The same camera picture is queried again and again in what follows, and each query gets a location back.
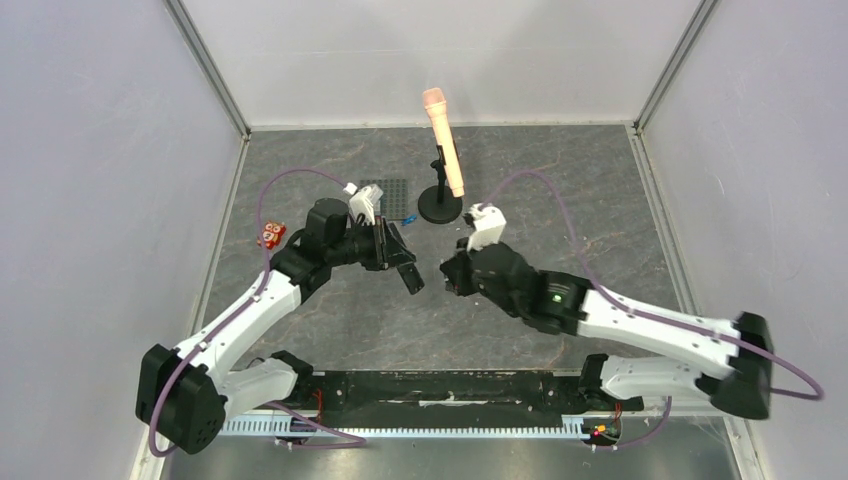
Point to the grey brick baseplate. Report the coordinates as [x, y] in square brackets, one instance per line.
[394, 202]

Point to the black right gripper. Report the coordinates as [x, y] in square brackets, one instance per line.
[467, 270]

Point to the white slotted cable duct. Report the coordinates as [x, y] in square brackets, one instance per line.
[277, 424]

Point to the black microphone stand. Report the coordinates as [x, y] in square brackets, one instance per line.
[436, 204]

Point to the pink toy microphone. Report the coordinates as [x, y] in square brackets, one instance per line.
[435, 105]

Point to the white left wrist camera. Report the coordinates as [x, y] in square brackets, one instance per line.
[363, 202]

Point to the black mounting base plate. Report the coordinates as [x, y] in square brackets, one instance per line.
[450, 398]

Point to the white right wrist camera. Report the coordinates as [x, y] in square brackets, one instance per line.
[488, 224]

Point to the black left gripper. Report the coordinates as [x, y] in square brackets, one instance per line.
[385, 243]

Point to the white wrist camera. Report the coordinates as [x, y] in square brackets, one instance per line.
[488, 224]
[363, 202]

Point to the red owl toy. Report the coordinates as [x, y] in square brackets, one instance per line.
[271, 235]

